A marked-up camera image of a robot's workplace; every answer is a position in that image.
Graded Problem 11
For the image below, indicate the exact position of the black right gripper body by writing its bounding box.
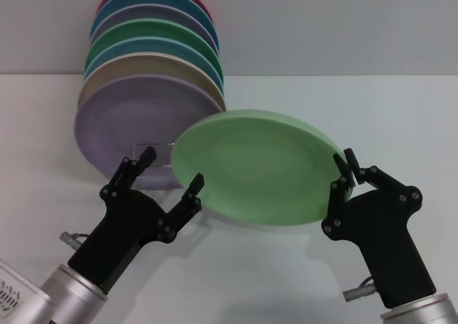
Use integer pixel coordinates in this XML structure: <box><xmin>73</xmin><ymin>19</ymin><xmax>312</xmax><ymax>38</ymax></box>
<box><xmin>341</xmin><ymin>185</ymin><xmax>437</xmax><ymax>309</ymax></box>

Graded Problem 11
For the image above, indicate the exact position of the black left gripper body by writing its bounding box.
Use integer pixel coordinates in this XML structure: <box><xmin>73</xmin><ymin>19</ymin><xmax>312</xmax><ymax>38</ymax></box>
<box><xmin>67</xmin><ymin>187</ymin><xmax>177</xmax><ymax>293</ymax></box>

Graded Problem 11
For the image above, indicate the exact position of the light green plate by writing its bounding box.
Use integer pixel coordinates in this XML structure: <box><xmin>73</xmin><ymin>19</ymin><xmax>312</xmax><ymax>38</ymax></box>
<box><xmin>170</xmin><ymin>109</ymin><xmax>354</xmax><ymax>228</ymax></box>

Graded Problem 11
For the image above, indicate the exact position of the clear plate rack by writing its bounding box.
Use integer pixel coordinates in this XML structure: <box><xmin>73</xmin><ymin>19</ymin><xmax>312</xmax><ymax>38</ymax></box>
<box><xmin>131</xmin><ymin>142</ymin><xmax>180</xmax><ymax>168</ymax></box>

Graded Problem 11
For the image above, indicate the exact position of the lilac plate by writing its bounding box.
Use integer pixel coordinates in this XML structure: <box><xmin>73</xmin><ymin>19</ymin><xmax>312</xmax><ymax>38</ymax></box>
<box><xmin>74</xmin><ymin>74</ymin><xmax>223</xmax><ymax>191</ymax></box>

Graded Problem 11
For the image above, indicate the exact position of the beige plate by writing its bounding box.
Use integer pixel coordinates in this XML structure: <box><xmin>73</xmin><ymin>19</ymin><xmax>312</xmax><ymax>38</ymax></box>
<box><xmin>77</xmin><ymin>51</ymin><xmax>228</xmax><ymax>114</ymax></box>

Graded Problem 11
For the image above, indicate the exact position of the light blue plate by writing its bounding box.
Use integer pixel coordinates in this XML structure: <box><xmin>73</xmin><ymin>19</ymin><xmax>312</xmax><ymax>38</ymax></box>
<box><xmin>82</xmin><ymin>36</ymin><xmax>225</xmax><ymax>89</ymax></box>

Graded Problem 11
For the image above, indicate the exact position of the dark green plate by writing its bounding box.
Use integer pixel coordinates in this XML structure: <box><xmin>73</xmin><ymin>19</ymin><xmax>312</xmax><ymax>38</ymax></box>
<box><xmin>84</xmin><ymin>17</ymin><xmax>225</xmax><ymax>86</ymax></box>

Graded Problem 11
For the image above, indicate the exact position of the grey purple plate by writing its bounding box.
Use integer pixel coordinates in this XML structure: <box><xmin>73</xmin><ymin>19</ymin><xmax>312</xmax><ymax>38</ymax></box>
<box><xmin>89</xmin><ymin>3</ymin><xmax>220</xmax><ymax>54</ymax></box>

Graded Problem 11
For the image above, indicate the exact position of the left gripper cable connector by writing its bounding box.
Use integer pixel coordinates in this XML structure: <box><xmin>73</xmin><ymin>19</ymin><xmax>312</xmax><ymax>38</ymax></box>
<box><xmin>58</xmin><ymin>230</ymin><xmax>91</xmax><ymax>250</ymax></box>

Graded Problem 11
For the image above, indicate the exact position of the gripper cable connector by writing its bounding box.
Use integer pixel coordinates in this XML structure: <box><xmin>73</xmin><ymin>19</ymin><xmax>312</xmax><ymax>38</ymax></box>
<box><xmin>342</xmin><ymin>276</ymin><xmax>377</xmax><ymax>300</ymax></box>
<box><xmin>58</xmin><ymin>230</ymin><xmax>91</xmax><ymax>250</ymax></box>

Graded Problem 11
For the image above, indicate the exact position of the right gripper cable connector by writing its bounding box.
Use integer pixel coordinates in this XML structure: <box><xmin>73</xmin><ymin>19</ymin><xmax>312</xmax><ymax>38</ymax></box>
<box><xmin>342</xmin><ymin>276</ymin><xmax>377</xmax><ymax>300</ymax></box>

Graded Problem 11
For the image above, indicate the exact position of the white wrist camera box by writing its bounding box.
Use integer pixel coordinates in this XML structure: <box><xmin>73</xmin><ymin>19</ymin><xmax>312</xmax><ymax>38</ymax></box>
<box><xmin>0</xmin><ymin>258</ymin><xmax>54</xmax><ymax>324</ymax></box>

